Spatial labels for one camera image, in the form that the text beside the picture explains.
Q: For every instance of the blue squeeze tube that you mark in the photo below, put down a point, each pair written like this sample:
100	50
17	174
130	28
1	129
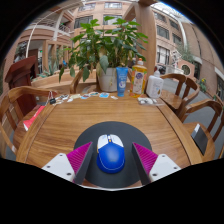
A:
122	81

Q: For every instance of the dark red wooden lectern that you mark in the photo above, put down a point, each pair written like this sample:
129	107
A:
21	75

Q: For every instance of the black binder clip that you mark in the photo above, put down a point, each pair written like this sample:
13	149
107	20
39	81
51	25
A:
52	101

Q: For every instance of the white abstract sculpture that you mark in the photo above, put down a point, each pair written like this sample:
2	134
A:
176	58

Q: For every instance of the dark bust statue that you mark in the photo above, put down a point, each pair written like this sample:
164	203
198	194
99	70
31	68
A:
20	53

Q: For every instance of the yellow dish soap bottle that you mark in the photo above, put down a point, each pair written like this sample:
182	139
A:
138	80

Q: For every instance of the wooden armchair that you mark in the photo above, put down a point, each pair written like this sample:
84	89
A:
171	98
20	93
200	106
76	80

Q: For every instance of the black notebook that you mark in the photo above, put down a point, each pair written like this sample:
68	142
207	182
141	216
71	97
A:
200	138

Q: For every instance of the white pump bottle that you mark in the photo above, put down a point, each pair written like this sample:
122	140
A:
154	86

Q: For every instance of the red and white bag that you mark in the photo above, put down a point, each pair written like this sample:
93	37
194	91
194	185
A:
31	120

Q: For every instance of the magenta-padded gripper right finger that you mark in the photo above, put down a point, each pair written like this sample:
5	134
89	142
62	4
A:
163	166

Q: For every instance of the dark grey round mouse pad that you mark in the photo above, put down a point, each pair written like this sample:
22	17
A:
110	128

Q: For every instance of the spiky green aloe plant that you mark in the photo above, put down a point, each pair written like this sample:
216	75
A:
52	69

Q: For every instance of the green plant in white pot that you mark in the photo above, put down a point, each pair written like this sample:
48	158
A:
103	43

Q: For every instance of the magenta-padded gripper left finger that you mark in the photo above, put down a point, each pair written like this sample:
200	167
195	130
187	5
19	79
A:
60	166

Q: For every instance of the blue and white computer mouse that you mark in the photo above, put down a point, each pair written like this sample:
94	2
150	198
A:
110	156

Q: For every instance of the long wooden planter box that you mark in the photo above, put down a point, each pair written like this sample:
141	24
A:
50	83

